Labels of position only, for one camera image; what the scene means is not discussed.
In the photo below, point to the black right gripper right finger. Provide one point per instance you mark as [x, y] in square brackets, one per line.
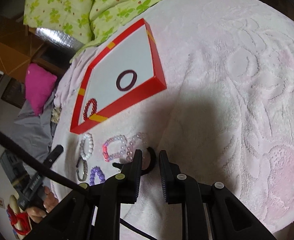
[177, 187]

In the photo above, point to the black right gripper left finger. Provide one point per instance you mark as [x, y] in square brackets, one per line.
[124, 187]

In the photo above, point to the black bangle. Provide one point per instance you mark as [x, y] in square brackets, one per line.
[149, 161]

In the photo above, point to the dark purple bangle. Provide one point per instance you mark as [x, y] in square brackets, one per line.
[126, 80]

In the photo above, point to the person's left hand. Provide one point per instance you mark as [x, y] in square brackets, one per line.
[36, 214]

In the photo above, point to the silver metal bangle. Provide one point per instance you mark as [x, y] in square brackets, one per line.
[82, 169]

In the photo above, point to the red ribbon object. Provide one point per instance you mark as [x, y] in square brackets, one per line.
[19, 220]

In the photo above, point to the grey bed sheet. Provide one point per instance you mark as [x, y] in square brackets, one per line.
[34, 133]

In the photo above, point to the pink textured bedspread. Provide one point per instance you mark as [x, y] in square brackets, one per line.
[227, 113]

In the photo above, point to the magenta pillow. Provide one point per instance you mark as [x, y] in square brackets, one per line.
[39, 85]

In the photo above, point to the red tray with white base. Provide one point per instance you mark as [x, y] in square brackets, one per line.
[98, 98]

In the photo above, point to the green floral quilt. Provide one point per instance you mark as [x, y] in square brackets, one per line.
[91, 22]

